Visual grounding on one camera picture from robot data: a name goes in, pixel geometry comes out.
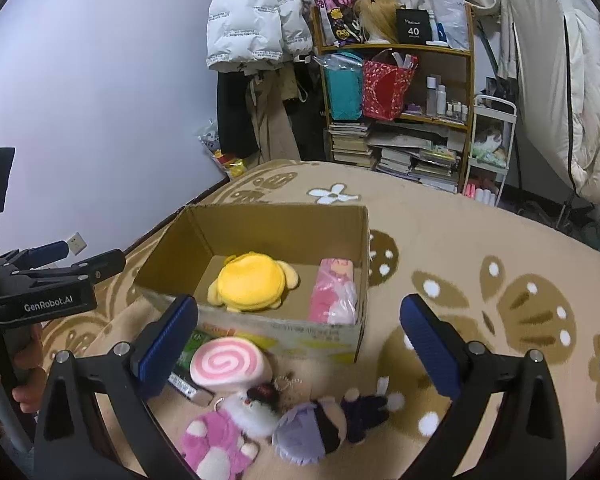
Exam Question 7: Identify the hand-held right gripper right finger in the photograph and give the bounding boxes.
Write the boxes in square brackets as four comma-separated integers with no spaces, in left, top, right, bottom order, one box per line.
[399,293,567,480]

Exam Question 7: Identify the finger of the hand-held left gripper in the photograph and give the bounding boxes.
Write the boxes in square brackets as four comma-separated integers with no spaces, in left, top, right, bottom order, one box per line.
[0,240,72,268]
[10,248,127,288]

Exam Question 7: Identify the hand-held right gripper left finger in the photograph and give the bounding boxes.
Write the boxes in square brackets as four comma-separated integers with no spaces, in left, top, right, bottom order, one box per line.
[32,294,199,480]

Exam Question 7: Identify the pink swirl roll plush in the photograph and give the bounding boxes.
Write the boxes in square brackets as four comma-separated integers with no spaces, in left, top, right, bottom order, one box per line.
[189,336,274,393]

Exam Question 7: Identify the dark purple plush toy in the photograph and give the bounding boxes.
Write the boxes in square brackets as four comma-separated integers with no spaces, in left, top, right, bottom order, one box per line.
[340,380,406,431]

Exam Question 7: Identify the pink bunny plush toy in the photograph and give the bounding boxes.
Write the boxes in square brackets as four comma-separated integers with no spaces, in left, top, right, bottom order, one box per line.
[180,407,260,480]

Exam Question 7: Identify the purple-haired plush doll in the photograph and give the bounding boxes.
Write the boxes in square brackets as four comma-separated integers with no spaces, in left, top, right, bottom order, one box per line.
[271,397,353,468]

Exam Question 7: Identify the person's left hand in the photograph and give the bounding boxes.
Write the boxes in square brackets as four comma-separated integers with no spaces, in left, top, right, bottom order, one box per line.
[0,324,48,415]

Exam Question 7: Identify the green snack packet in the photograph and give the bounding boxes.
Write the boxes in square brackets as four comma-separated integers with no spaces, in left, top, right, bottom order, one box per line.
[172,330,206,373]

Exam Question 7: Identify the yellow plush toy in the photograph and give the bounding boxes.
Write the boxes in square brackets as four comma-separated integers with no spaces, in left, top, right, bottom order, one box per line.
[207,251,301,314]

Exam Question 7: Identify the pink plush in plastic bag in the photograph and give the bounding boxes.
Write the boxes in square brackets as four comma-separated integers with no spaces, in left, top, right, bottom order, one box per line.
[307,257,359,326]

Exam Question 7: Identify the beige flower printed blanket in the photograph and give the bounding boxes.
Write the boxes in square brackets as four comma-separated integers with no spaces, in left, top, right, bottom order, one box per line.
[30,159,600,480]

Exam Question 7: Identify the pile of snack packets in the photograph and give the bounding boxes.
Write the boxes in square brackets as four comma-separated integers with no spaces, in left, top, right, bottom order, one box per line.
[198,120,248,181]

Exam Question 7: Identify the stack of books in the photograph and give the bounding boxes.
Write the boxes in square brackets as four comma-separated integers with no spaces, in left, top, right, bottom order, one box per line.
[328,120,468,193]

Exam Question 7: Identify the black hanging coat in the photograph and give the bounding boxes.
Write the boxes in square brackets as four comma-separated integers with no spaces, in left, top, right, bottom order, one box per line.
[216,70,261,158]

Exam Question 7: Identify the white trolley cart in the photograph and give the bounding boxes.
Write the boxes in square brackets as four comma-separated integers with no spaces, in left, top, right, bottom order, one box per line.
[462,94,518,208]

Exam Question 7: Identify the beige hanging trousers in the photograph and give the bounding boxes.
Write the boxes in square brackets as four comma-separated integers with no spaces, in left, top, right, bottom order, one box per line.
[245,67,301,163]

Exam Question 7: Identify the row of cosmetic bottles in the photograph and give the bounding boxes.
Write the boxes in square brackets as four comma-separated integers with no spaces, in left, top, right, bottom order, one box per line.
[425,76,469,122]

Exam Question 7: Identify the red patterned bag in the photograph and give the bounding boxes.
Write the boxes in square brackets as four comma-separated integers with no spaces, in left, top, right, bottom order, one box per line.
[362,50,418,122]

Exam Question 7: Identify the teal bag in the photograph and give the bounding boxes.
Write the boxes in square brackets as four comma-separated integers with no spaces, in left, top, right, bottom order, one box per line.
[322,52,366,122]

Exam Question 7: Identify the wooden shelf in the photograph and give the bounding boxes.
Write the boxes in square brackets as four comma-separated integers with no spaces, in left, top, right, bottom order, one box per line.
[312,2,476,196]

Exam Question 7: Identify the white puffer jacket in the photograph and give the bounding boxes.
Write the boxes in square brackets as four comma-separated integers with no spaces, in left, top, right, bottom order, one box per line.
[206,0,315,73]

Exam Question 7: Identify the cream duvet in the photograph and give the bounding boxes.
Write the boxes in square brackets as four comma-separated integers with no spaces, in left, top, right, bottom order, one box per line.
[500,0,600,216]

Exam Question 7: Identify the black cardboard box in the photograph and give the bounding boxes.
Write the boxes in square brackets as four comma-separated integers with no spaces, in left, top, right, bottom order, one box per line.
[395,7,433,45]

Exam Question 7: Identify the blonde wig head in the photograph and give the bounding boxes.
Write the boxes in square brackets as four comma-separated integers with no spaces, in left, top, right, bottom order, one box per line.
[355,0,398,43]

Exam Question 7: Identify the colourful printed bag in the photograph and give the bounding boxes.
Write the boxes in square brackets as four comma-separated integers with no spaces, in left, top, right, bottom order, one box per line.
[314,0,368,47]

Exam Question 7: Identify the white plastic bag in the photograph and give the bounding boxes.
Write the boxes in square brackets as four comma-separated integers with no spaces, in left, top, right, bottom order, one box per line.
[430,0,468,51]

